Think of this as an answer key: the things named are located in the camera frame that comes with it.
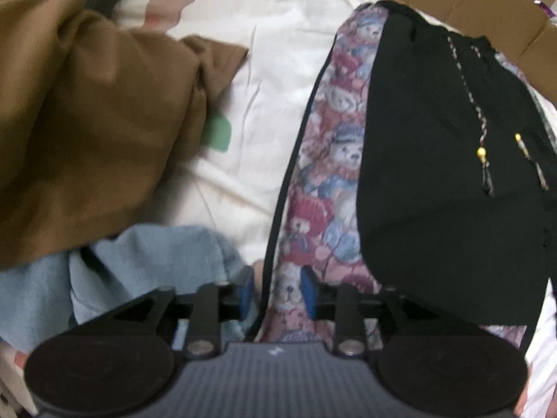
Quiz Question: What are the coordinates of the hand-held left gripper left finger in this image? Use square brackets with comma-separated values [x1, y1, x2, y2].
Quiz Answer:
[104, 265, 256, 360]

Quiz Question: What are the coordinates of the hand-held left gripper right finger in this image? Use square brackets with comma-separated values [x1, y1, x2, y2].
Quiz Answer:
[301, 265, 419, 358]

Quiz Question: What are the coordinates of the black garment with bear print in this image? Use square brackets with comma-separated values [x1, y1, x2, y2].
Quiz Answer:
[254, 0, 557, 358]

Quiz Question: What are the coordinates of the light blue cloth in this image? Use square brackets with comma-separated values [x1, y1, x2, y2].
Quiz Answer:
[0, 224, 258, 354]

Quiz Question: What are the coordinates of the bear printed white bed sheet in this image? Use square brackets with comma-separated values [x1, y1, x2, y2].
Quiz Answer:
[0, 0, 557, 418]

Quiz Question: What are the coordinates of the brown garment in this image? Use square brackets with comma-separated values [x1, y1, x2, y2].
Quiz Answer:
[0, 0, 250, 269]

